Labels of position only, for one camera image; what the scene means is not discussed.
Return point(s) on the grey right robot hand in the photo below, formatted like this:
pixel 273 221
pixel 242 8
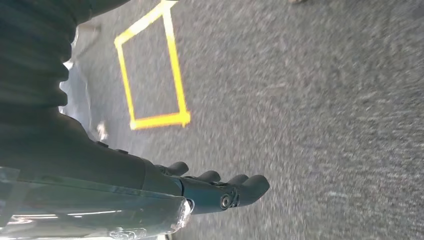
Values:
pixel 82 185

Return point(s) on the closed yellow floor tape square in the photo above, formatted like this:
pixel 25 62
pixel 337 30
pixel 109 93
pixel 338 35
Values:
pixel 159 121

